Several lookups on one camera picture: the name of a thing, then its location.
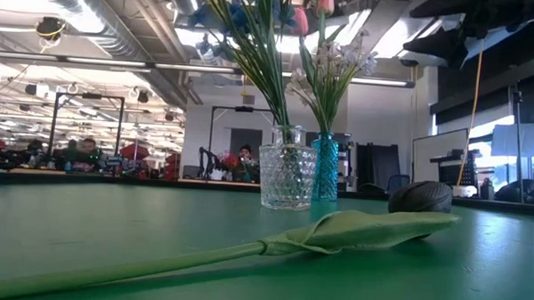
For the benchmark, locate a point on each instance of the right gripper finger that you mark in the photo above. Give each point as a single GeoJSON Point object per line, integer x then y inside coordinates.
{"type": "Point", "coordinates": [444, 47]}

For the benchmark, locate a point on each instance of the blue ribbed glass vase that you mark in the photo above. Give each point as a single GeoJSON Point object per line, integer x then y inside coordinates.
{"type": "Point", "coordinates": [326, 170]}

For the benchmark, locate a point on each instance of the blue artificial flower bunch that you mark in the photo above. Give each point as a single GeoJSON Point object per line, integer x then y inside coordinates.
{"type": "Point", "coordinates": [238, 15]}
{"type": "Point", "coordinates": [270, 70]}

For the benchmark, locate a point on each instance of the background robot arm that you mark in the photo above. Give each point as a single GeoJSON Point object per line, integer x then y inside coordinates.
{"type": "Point", "coordinates": [204, 156]}

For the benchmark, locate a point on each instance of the clear textured glass vase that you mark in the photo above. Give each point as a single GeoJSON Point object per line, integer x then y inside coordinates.
{"type": "Point", "coordinates": [287, 177]}

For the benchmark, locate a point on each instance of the white paper sheet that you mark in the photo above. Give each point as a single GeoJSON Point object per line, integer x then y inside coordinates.
{"type": "Point", "coordinates": [517, 138]}

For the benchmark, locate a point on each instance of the whiteboard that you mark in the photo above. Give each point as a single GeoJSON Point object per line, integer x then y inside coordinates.
{"type": "Point", "coordinates": [436, 156]}

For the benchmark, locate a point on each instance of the black perforated rack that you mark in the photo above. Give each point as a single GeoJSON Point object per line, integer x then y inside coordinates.
{"type": "Point", "coordinates": [446, 167]}

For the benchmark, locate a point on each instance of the black upright panels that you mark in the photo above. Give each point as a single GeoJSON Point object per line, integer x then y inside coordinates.
{"type": "Point", "coordinates": [378, 165]}

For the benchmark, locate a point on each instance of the blue office chair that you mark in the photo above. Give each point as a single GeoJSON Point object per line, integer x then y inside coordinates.
{"type": "Point", "coordinates": [399, 181]}

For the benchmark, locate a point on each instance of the dark bottle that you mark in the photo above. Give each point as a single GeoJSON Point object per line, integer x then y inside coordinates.
{"type": "Point", "coordinates": [487, 191]}

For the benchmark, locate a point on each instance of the black bag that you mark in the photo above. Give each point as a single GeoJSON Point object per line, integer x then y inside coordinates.
{"type": "Point", "coordinates": [519, 192]}

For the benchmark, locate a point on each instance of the green artificial tulip stem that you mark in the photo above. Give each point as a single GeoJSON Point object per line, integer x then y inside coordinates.
{"type": "Point", "coordinates": [358, 229]}

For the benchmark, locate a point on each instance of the grey door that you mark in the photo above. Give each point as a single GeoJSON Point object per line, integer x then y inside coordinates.
{"type": "Point", "coordinates": [240, 138]}

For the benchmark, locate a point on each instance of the person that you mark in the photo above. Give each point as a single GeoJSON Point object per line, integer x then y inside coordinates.
{"type": "Point", "coordinates": [89, 150]}
{"type": "Point", "coordinates": [246, 162]}
{"type": "Point", "coordinates": [34, 151]}

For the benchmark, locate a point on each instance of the red fabric cover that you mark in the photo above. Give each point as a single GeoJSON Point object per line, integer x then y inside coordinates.
{"type": "Point", "coordinates": [135, 153]}

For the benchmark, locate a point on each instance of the black round ceiling device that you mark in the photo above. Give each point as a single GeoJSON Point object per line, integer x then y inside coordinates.
{"type": "Point", "coordinates": [48, 28]}

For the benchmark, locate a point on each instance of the black ceiling camera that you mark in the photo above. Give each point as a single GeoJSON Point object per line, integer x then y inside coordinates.
{"type": "Point", "coordinates": [408, 62]}

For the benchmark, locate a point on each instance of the black metal frame stand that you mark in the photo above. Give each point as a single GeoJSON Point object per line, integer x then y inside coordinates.
{"type": "Point", "coordinates": [91, 96]}
{"type": "Point", "coordinates": [244, 108]}

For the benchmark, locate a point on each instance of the silver round ventilation duct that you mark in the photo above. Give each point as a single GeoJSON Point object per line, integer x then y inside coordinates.
{"type": "Point", "coordinates": [115, 33]}

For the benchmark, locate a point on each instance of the black table edge rail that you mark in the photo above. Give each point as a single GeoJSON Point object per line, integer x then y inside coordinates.
{"type": "Point", "coordinates": [114, 182]}

